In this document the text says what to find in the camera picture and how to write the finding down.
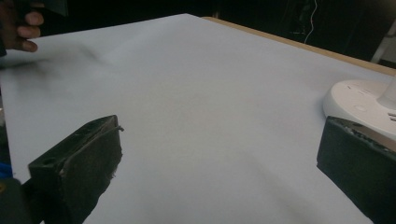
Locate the white cable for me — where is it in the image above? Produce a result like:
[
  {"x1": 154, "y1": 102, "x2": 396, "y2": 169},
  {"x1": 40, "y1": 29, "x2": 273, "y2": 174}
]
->
[{"x1": 304, "y1": 0, "x2": 318, "y2": 45}]

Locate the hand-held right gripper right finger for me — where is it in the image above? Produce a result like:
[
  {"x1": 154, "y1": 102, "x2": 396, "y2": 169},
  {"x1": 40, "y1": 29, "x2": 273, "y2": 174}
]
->
[{"x1": 316, "y1": 116, "x2": 396, "y2": 224}]

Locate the white desk lamp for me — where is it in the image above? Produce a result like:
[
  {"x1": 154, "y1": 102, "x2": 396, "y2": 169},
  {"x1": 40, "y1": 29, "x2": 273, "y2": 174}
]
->
[{"x1": 322, "y1": 74, "x2": 396, "y2": 142}]

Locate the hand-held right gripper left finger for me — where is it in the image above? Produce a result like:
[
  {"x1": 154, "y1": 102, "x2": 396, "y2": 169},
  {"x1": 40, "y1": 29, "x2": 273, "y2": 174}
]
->
[{"x1": 28, "y1": 114, "x2": 125, "y2": 224}]

